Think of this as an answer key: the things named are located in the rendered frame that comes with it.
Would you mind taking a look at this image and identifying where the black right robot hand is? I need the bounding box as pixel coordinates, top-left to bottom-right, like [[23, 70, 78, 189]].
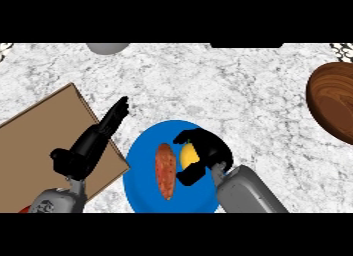
[[172, 127, 236, 187]]

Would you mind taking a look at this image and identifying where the brown cutting board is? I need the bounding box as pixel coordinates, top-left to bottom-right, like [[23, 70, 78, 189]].
[[0, 82, 132, 214]]

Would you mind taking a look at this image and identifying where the yellow lemon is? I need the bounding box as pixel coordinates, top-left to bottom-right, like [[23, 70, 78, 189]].
[[179, 141, 202, 171]]

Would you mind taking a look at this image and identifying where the blue plate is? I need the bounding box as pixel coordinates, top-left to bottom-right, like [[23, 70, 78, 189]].
[[122, 119, 230, 214]]

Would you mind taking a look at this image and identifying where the grey round object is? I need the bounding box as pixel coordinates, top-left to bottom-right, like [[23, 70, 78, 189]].
[[85, 43, 131, 56]]

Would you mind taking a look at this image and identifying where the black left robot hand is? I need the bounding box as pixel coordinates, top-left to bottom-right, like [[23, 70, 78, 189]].
[[49, 96, 132, 182]]

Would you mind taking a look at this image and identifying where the brown wooden bowl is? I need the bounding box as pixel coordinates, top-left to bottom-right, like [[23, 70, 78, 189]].
[[305, 61, 353, 149]]

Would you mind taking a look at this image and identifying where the orange sweet potato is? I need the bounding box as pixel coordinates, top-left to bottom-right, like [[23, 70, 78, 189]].
[[154, 142, 179, 201]]

